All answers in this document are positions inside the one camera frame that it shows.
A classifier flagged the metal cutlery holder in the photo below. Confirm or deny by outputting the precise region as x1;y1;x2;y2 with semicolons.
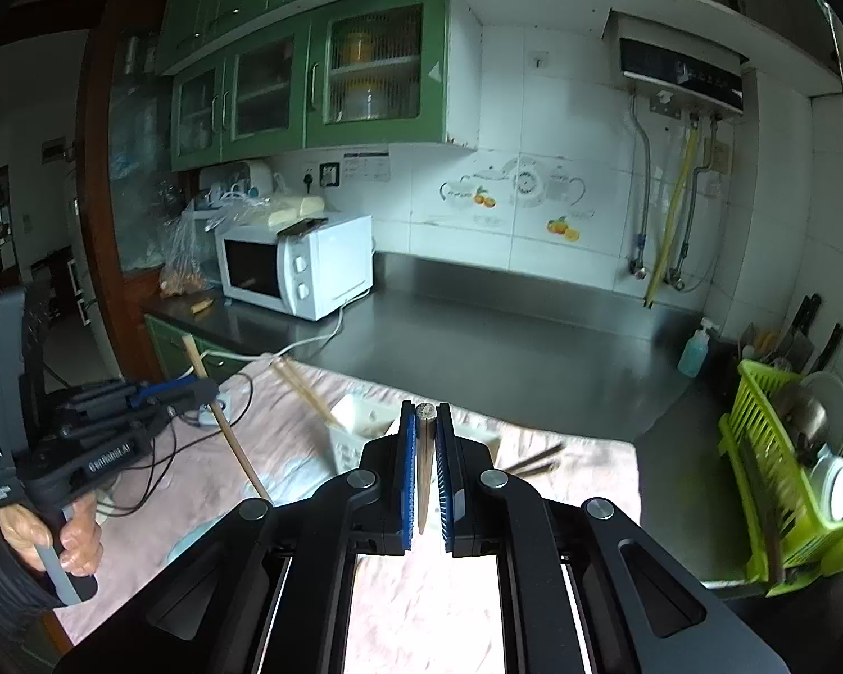
737;323;781;367

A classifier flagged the person's left forearm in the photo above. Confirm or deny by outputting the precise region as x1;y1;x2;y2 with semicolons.
0;505;64;647

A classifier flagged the black phone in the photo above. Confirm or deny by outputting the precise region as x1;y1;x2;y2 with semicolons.
276;217;329;240

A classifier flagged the metal bowl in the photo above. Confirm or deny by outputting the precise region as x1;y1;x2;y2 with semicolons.
773;379;830;448

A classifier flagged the black cable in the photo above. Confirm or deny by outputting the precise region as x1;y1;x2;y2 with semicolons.
94;372;254;515

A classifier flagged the braided metal hose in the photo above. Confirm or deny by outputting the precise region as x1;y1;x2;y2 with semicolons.
628;91;654;280
669;116;718;292

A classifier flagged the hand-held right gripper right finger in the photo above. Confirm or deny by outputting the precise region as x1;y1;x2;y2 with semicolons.
436;402;791;674

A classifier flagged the clear plastic container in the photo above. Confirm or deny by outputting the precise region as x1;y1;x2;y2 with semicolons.
341;84;384;120

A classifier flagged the green glass-door wall cabinet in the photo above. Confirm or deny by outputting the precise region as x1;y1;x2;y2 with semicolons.
170;0;479;173

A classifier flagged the green base cabinet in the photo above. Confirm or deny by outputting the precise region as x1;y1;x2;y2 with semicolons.
144;312;254;394

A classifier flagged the white utensil holder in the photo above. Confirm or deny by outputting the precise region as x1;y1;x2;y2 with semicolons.
327;393;503;501

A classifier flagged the person's left hand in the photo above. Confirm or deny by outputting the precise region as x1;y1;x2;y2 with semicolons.
0;493;106;578

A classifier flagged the clear plastic bag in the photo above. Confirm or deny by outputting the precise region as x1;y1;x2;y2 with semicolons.
160;214;216;296

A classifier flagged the wooden chopstick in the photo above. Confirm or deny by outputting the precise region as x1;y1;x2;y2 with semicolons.
181;335;273;504
270;359;338;429
281;357;343;428

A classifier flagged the yellow gas hose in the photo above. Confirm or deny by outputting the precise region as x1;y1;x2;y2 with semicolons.
642;122;700;308

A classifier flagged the white power cord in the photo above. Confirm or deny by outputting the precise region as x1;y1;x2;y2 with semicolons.
189;305;345;375

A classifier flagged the green plastic dish rack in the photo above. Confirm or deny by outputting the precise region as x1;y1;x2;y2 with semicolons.
718;358;843;598

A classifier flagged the dark long utensil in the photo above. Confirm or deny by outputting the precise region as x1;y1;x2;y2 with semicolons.
741;449;789;587

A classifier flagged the wall water heater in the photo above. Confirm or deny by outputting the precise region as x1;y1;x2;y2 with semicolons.
602;8;753;124

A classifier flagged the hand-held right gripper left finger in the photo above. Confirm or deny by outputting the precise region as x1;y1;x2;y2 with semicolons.
52;400;419;674

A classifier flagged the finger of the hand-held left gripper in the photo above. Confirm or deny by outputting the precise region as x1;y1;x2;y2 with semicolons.
121;376;188;409
146;380;220;431

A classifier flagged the printed wall label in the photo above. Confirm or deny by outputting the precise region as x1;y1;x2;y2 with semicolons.
343;149;389;182

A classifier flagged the yellow container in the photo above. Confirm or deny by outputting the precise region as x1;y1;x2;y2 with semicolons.
344;31;380;64

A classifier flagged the metal chopstick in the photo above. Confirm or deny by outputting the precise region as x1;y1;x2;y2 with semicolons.
414;402;438;536

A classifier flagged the blue soap pump bottle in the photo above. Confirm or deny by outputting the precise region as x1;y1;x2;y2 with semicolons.
676;317;716;379

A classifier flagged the brown wooden door frame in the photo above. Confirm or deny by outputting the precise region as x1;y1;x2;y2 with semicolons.
77;0;176;380

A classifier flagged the white kettle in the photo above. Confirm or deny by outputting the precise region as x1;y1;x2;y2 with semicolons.
200;160;277;212

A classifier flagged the black-handled knife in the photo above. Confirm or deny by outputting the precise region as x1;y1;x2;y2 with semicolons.
811;323;843;375

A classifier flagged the black-handled cleaver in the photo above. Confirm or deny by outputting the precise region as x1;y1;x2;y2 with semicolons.
779;295;822;370

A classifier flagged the white microwave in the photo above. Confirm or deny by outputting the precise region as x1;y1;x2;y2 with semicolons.
215;214;375;322

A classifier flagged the pink table cloth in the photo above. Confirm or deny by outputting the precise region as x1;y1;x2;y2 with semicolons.
52;365;643;674

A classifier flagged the white bowl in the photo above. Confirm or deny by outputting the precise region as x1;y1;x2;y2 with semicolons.
811;445;843;518

